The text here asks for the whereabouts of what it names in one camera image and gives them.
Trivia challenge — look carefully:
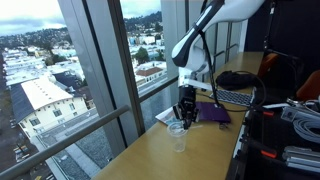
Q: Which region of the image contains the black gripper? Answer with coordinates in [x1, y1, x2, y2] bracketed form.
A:
[172, 85, 201, 131]

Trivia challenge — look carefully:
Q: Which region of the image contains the clear plastic cup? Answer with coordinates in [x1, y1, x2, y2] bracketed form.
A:
[166, 121, 189, 153]

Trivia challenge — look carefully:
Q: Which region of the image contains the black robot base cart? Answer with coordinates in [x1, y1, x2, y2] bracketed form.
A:
[226, 96, 320, 180]

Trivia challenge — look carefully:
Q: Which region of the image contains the printed paper magazine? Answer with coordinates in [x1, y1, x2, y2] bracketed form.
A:
[154, 105, 183, 127]

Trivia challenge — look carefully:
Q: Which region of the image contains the purple folder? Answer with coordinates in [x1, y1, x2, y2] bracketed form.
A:
[194, 101, 232, 124]

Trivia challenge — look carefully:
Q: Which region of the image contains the grey metal handrail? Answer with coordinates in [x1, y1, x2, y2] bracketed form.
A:
[213, 49, 226, 60]
[0, 105, 132, 180]
[138, 75, 180, 104]

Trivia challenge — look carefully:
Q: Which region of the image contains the small dark key bunch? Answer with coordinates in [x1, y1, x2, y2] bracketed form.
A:
[218, 121, 231, 131]

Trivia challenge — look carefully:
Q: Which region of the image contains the white compact keyboard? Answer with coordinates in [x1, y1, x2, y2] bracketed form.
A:
[208, 88, 254, 108]

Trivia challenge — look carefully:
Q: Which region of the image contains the black cloth bag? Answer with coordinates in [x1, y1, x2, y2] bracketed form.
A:
[215, 70, 258, 91]

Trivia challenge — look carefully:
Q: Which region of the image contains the black clamp orange tip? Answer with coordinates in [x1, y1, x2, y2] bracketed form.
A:
[246, 135, 278, 160]
[249, 104, 275, 117]

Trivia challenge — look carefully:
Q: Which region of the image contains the orange plastic chair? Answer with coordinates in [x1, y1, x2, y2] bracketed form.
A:
[295, 69, 320, 103]
[256, 52, 279, 79]

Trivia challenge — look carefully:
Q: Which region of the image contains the grey window mullion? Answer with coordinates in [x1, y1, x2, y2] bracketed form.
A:
[58, 0, 146, 158]

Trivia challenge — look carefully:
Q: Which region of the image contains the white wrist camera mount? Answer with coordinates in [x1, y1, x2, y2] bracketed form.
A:
[177, 66, 213, 92]

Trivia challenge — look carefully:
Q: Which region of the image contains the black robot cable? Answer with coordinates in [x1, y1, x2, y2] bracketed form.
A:
[198, 0, 268, 113]

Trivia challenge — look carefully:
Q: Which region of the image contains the coiled white cable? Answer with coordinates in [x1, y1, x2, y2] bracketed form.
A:
[292, 113, 320, 144]

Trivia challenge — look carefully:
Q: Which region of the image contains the aluminium rail bundle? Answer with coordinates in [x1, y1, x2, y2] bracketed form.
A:
[282, 145, 320, 174]

